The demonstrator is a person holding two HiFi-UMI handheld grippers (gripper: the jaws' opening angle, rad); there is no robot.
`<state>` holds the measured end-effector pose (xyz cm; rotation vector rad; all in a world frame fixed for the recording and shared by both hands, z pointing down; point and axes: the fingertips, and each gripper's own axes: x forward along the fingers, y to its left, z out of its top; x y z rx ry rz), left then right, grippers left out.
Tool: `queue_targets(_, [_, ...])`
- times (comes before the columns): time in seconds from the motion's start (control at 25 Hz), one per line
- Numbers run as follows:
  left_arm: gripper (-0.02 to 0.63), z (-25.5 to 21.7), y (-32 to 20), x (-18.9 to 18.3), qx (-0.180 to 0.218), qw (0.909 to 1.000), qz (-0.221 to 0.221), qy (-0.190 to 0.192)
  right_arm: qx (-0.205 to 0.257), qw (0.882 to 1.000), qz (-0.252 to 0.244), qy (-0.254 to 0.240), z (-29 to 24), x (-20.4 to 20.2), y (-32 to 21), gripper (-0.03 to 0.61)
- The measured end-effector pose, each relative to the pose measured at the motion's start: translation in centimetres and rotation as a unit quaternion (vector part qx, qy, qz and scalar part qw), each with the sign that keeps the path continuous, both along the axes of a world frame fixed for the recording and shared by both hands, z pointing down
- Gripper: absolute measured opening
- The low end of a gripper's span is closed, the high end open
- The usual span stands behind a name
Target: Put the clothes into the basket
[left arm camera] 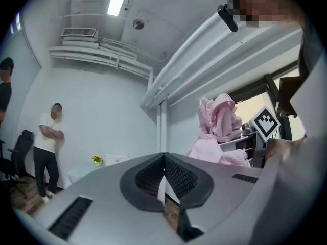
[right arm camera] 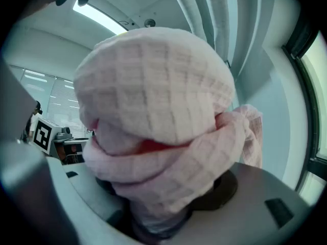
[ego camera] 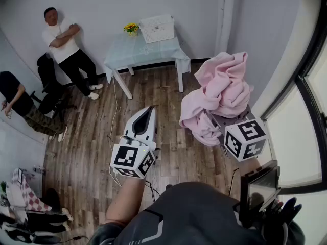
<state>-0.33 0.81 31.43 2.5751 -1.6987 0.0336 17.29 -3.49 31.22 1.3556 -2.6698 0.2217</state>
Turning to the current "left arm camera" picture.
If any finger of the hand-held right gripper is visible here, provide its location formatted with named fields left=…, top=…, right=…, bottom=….
left=217, top=134, right=256, bottom=149

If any person's torso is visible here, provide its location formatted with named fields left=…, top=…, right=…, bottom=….
left=297, top=16, right=327, bottom=83

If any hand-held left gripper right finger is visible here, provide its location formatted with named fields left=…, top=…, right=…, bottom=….
left=165, top=152, right=264, bottom=242

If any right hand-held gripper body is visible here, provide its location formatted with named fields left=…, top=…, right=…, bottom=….
left=241, top=105, right=281, bottom=168

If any black chest-mounted monitor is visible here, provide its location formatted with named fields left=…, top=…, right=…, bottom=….
left=275, top=76, right=305, bottom=119

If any thin white pipe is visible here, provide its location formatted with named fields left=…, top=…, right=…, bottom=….
left=156, top=103, right=168, bottom=154

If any person's right forearm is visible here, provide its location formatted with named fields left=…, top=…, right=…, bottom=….
left=265, top=133, right=308, bottom=163

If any black head-worn camera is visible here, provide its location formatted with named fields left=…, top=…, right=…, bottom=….
left=217, top=3, right=240, bottom=33

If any black window frame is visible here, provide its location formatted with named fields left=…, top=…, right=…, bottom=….
left=228, top=72, right=293, bottom=142

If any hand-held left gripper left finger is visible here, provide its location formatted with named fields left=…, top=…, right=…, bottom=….
left=33, top=152, right=184, bottom=245

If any black office chair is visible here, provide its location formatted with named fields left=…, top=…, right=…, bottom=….
left=0, top=130, right=35, bottom=188

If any thick white pipe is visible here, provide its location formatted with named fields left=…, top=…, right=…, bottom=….
left=139, top=9, right=303, bottom=110

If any white air conditioner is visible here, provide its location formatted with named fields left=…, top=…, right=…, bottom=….
left=60, top=27, right=99, bottom=50

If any person's head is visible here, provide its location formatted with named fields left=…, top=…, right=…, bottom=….
left=232, top=0, right=305, bottom=28

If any white horizontal pipe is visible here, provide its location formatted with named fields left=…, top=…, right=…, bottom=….
left=48, top=37, right=154, bottom=81

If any round ceiling sensor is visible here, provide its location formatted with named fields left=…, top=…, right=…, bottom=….
left=132, top=18, right=145, bottom=31

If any pink towel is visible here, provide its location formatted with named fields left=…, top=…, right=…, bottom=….
left=185, top=93, right=252, bottom=168

